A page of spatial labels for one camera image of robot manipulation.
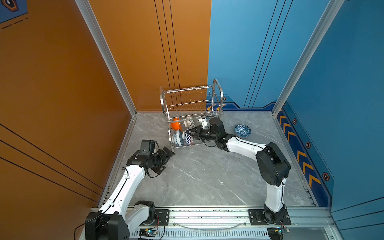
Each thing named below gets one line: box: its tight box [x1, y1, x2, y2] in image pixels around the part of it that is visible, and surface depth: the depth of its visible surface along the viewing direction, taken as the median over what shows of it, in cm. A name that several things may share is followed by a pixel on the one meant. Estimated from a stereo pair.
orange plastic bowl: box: [170, 116, 182, 132], surface depth 98 cm
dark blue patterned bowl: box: [234, 124, 252, 139], surface depth 107 cm
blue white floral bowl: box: [171, 129, 184, 147], surface depth 91 cm
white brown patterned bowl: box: [184, 119, 195, 128], surface depth 100 cm
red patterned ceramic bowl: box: [182, 131, 194, 146], surface depth 85 cm
